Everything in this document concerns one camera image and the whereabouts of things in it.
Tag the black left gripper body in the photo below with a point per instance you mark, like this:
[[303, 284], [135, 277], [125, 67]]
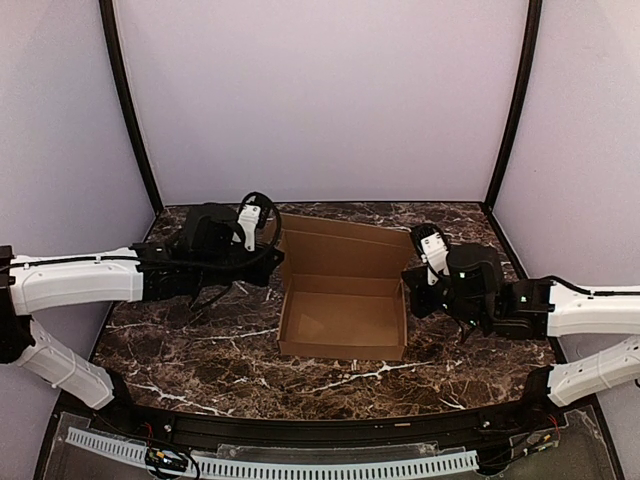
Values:
[[267, 258]]

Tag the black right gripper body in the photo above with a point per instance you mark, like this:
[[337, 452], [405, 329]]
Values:
[[417, 288]]

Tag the brown cardboard box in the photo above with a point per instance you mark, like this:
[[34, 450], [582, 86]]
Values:
[[344, 296]]

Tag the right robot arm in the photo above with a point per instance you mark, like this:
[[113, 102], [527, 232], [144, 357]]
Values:
[[466, 283]]

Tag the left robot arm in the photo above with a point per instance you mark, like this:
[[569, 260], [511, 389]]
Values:
[[216, 246]]

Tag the small green circuit board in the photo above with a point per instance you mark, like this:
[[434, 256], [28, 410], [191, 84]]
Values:
[[165, 459]]

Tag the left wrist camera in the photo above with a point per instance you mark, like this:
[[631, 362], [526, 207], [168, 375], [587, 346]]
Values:
[[248, 219]]

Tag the black front rail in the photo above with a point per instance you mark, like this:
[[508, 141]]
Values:
[[483, 428]]

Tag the white slotted cable duct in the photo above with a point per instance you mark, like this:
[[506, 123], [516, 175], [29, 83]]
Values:
[[415, 461]]

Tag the left black frame post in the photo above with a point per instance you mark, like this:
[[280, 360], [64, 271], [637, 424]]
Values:
[[126, 102]]

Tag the black frame post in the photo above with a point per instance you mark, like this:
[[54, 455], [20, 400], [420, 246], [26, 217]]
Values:
[[525, 65], [126, 102]]

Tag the right black frame post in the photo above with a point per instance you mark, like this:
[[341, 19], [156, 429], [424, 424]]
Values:
[[525, 65]]

